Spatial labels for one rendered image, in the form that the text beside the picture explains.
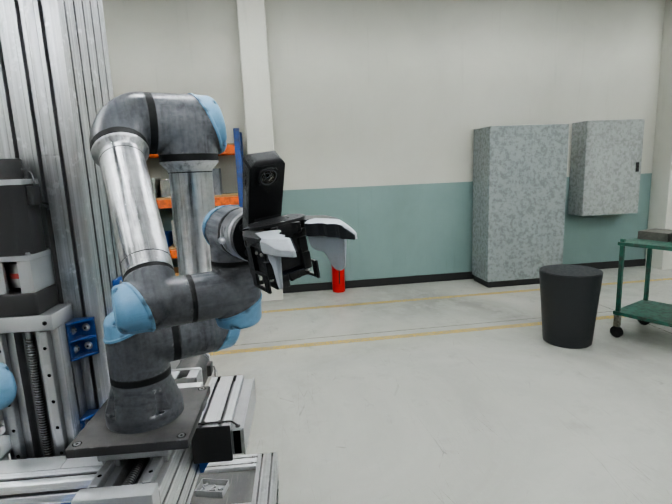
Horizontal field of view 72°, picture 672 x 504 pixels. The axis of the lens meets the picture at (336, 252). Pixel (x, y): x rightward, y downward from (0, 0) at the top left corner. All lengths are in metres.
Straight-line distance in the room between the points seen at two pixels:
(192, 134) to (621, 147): 6.45
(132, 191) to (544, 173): 5.65
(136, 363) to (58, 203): 0.40
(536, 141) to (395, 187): 1.74
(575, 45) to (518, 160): 1.83
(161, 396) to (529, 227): 5.48
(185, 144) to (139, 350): 0.40
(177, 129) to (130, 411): 0.55
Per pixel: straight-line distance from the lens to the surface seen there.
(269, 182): 0.56
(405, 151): 5.99
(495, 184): 5.86
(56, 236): 1.18
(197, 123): 0.95
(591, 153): 6.78
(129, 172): 0.84
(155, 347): 0.98
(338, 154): 5.80
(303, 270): 0.58
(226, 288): 0.72
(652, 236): 4.66
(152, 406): 1.01
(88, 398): 1.27
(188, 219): 0.96
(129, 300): 0.70
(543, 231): 6.23
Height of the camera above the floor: 1.52
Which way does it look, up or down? 10 degrees down
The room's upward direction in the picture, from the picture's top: 2 degrees counter-clockwise
